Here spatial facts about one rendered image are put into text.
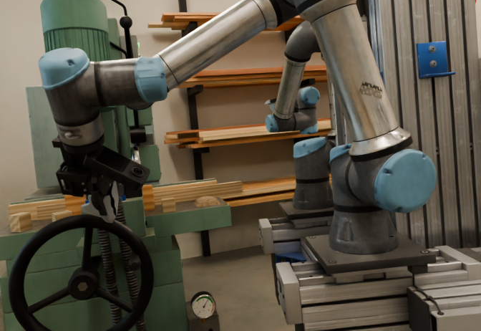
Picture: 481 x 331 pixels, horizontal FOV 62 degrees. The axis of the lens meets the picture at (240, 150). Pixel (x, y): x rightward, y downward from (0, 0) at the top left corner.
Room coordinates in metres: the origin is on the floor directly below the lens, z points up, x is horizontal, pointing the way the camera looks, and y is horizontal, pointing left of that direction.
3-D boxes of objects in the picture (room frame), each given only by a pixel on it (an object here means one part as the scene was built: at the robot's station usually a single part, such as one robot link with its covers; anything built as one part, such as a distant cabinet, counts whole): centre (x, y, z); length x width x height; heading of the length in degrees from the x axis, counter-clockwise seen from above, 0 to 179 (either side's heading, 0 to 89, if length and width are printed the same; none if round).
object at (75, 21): (1.17, 0.44, 1.35); 0.18 x 0.18 x 0.31
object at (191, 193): (1.21, 0.30, 0.92); 0.60 x 0.02 x 0.04; 104
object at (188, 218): (1.08, 0.35, 0.87); 0.61 x 0.30 x 0.06; 104
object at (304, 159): (1.40, -0.25, 0.98); 0.13 x 0.12 x 0.14; 106
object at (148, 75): (0.70, 0.17, 1.20); 0.11 x 0.11 x 0.08; 11
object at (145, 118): (1.42, 0.34, 1.22); 0.09 x 0.08 x 0.15; 14
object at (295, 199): (1.40, -0.24, 0.87); 0.15 x 0.15 x 0.10
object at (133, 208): (1.00, 0.33, 0.91); 0.15 x 0.14 x 0.09; 104
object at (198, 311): (1.03, 0.13, 0.65); 0.06 x 0.04 x 0.08; 104
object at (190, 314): (1.10, 0.15, 0.58); 0.12 x 0.08 x 0.08; 14
